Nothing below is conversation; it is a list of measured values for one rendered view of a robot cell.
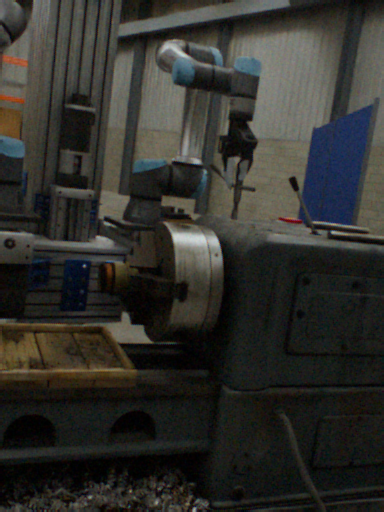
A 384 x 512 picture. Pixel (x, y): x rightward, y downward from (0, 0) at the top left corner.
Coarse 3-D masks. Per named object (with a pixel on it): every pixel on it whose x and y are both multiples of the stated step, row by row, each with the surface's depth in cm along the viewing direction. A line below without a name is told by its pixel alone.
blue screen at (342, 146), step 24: (336, 120) 803; (360, 120) 660; (312, 144) 989; (336, 144) 779; (360, 144) 643; (312, 168) 952; (336, 168) 756; (360, 168) 627; (312, 192) 917; (336, 192) 734; (360, 192) 617; (312, 216) 885; (336, 216) 713
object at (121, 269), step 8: (104, 264) 145; (112, 264) 147; (120, 264) 146; (104, 272) 143; (112, 272) 144; (120, 272) 144; (128, 272) 144; (136, 272) 147; (104, 280) 142; (112, 280) 143; (120, 280) 143; (128, 280) 144; (104, 288) 143; (112, 288) 144; (120, 288) 144; (128, 288) 144
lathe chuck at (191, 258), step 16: (160, 224) 151; (176, 224) 148; (160, 240) 150; (176, 240) 141; (192, 240) 143; (160, 256) 149; (176, 256) 138; (192, 256) 140; (208, 256) 142; (176, 272) 137; (192, 272) 139; (208, 272) 141; (192, 288) 139; (208, 288) 140; (160, 304) 146; (176, 304) 138; (192, 304) 139; (208, 304) 141; (160, 320) 145; (176, 320) 140; (192, 320) 141; (160, 336) 145; (176, 336) 145; (192, 336) 146
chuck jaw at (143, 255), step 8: (144, 232) 154; (152, 232) 155; (144, 240) 153; (152, 240) 154; (136, 248) 151; (144, 248) 152; (152, 248) 153; (128, 256) 149; (136, 256) 150; (144, 256) 151; (152, 256) 152; (128, 264) 148; (136, 264) 149; (144, 264) 150; (152, 264) 151; (144, 272) 153; (152, 272) 154; (160, 272) 155
